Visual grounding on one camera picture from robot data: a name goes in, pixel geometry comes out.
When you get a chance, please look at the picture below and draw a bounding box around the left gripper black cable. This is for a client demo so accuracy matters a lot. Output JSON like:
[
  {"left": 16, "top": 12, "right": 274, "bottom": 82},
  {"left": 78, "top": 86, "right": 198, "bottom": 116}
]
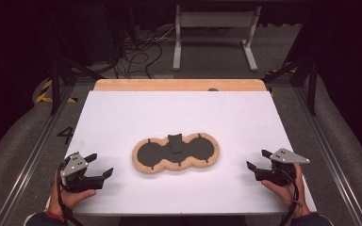
[{"left": 56, "top": 159, "right": 85, "bottom": 226}]

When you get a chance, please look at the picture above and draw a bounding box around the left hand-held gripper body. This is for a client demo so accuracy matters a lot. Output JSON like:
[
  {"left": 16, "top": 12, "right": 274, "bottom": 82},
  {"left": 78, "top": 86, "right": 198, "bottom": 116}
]
[{"left": 59, "top": 152, "right": 107, "bottom": 193}]

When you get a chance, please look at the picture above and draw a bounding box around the white metal stand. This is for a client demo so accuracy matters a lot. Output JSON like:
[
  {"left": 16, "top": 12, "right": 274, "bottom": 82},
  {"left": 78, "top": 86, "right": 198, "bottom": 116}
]
[{"left": 172, "top": 4, "right": 263, "bottom": 73}]

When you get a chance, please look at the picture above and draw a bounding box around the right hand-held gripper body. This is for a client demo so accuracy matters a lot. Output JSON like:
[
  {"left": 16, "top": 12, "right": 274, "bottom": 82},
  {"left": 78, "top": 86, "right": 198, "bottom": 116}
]
[{"left": 254, "top": 148, "right": 311, "bottom": 187}]

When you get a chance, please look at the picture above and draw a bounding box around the aluminium rail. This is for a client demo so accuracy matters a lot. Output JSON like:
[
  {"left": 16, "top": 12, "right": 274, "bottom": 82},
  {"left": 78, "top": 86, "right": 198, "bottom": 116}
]
[
  {"left": 0, "top": 84, "right": 76, "bottom": 226},
  {"left": 291, "top": 85, "right": 362, "bottom": 226}
]

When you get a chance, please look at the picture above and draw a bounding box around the person's left hand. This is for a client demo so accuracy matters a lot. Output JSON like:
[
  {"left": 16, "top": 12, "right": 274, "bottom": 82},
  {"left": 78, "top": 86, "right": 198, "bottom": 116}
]
[{"left": 47, "top": 170, "right": 97, "bottom": 218}]

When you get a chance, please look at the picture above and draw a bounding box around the yellow black floor tape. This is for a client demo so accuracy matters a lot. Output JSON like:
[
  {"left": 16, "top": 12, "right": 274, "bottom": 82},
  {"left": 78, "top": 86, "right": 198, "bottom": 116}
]
[
  {"left": 265, "top": 67, "right": 297, "bottom": 76},
  {"left": 35, "top": 79, "right": 78, "bottom": 105}
]

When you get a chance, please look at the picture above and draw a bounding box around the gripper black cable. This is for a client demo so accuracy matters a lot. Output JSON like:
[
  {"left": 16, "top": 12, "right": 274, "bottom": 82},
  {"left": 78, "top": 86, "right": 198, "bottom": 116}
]
[
  {"left": 56, "top": 159, "right": 85, "bottom": 226},
  {"left": 278, "top": 169, "right": 303, "bottom": 226}
]

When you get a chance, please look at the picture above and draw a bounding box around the white board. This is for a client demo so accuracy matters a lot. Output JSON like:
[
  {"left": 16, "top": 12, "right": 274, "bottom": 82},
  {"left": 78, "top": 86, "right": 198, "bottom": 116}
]
[{"left": 44, "top": 90, "right": 318, "bottom": 217}]

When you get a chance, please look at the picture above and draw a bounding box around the tangle of floor cables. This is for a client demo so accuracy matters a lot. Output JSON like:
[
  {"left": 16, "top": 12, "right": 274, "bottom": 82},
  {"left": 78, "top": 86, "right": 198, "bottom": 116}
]
[{"left": 114, "top": 26, "right": 177, "bottom": 80}]

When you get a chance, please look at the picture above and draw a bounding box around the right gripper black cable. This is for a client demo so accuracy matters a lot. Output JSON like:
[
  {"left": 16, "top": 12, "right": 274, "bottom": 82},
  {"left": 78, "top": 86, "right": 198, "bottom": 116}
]
[{"left": 278, "top": 169, "right": 303, "bottom": 226}]

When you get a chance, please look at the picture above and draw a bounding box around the black metal stand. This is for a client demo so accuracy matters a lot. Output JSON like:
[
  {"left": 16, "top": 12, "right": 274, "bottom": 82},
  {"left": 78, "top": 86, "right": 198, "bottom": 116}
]
[
  {"left": 261, "top": 56, "right": 319, "bottom": 117},
  {"left": 45, "top": 6, "right": 106, "bottom": 116}
]

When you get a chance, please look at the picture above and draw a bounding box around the wooden table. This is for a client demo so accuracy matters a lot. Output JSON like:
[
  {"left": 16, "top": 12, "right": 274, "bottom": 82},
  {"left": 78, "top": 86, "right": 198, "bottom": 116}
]
[{"left": 92, "top": 78, "right": 268, "bottom": 92}]

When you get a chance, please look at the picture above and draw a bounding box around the person's right hand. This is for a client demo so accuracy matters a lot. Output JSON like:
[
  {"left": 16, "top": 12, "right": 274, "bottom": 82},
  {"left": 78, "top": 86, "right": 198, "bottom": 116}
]
[{"left": 261, "top": 163, "right": 312, "bottom": 218}]

